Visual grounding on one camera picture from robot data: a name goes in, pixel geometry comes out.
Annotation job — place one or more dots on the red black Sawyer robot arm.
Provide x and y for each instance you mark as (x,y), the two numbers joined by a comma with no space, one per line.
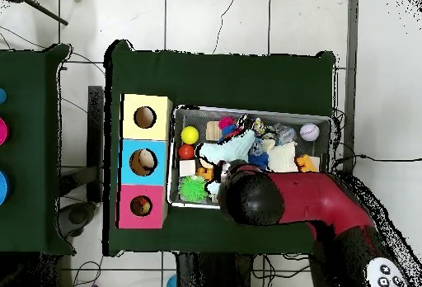
(313,198)

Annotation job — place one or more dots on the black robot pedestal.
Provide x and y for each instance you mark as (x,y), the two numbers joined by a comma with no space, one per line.
(214,270)

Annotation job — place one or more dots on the mint knitted cloth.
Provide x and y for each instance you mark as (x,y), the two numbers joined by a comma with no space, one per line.
(227,148)

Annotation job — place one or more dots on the yellow plush toy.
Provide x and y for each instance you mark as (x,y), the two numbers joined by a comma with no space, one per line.
(146,207)

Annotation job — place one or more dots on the large blue round toy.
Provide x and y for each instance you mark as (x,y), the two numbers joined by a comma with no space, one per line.
(3,186)

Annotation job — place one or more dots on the cream knitted cloth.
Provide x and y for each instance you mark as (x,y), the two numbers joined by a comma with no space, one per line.
(283,156)

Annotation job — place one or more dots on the orange striped tiger plush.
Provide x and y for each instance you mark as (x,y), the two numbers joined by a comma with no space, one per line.
(137,202)

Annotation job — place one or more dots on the yellow ball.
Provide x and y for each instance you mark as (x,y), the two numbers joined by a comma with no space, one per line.
(189,135)

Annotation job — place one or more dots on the large blue spiky ball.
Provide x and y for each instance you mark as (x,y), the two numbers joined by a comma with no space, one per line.
(258,160)

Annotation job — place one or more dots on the light blue ball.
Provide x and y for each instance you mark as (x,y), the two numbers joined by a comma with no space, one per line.
(172,283)

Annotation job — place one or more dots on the dark green table cloth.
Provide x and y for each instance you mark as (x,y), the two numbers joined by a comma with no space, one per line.
(29,69)
(214,79)

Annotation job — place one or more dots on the pink round toy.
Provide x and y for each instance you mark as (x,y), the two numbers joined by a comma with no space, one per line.
(2,131)

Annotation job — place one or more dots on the multicolour spiky caterpillar toy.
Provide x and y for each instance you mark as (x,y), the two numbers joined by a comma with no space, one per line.
(227,128)

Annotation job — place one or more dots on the white baseball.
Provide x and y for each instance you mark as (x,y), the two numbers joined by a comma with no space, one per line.
(310,132)

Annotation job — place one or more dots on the small blue round toy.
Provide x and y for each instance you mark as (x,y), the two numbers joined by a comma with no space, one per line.
(2,95)

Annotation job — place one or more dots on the black rod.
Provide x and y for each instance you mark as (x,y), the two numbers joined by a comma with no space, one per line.
(49,15)

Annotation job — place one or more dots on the wooden box with three holes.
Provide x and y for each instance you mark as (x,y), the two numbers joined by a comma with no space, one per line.
(158,128)

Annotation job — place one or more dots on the red ball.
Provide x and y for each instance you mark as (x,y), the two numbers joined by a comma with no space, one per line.
(186,151)

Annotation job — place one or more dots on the clear mesh bin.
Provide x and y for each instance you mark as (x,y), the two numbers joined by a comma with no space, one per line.
(197,115)

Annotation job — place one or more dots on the orange toy building brick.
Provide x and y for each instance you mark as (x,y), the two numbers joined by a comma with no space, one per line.
(306,164)

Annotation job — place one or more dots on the green spiky ball with eyes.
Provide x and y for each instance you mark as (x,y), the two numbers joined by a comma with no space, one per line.
(194,188)

